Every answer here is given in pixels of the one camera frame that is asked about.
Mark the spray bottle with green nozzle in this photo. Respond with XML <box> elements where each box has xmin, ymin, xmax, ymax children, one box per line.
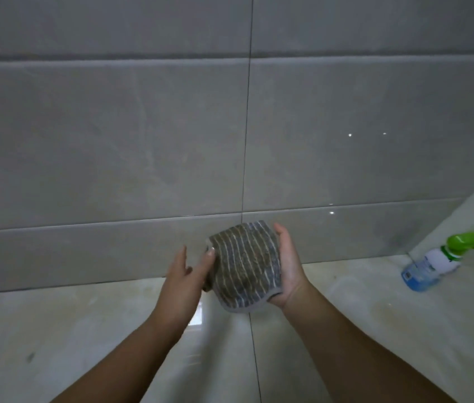
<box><xmin>401</xmin><ymin>233</ymin><xmax>474</xmax><ymax>292</ymax></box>

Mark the grey striped cleaning cloth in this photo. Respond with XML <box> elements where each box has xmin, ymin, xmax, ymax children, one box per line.
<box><xmin>202</xmin><ymin>220</ymin><xmax>284</xmax><ymax>313</ymax></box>

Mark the person's right forearm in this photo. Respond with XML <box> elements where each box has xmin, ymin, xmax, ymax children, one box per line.
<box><xmin>281</xmin><ymin>284</ymin><xmax>458</xmax><ymax>403</ymax></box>

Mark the person's left hand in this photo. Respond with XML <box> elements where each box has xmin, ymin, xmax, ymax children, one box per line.
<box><xmin>155</xmin><ymin>246</ymin><xmax>216</xmax><ymax>343</ymax></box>

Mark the person's left forearm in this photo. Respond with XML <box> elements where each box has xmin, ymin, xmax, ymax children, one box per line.
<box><xmin>50</xmin><ymin>315</ymin><xmax>184</xmax><ymax>403</ymax></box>

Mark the person's right hand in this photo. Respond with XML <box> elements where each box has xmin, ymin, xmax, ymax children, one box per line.
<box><xmin>267</xmin><ymin>222</ymin><xmax>310</xmax><ymax>312</ymax></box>

